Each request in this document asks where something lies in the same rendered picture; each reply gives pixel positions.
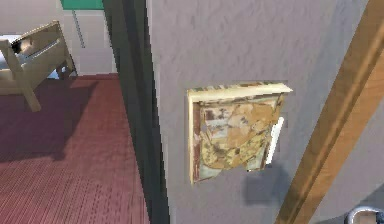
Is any brown wooden door frame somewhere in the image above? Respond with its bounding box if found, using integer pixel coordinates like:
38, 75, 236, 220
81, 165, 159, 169
275, 0, 384, 224

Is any grey bar handle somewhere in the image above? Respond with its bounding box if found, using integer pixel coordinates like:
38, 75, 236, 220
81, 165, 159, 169
71, 9, 87, 49

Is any green rectangular panel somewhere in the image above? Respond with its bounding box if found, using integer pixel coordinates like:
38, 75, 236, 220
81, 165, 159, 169
59, 0, 105, 11

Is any tan wooden bed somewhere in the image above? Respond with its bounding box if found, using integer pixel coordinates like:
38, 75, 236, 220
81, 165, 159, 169
0, 20, 78, 113

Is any white small bar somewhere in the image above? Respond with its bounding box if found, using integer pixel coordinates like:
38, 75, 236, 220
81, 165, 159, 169
265, 116, 285, 165

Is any framed mottled brown picture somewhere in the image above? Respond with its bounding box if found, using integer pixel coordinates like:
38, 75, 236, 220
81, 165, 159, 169
186, 81, 294, 185

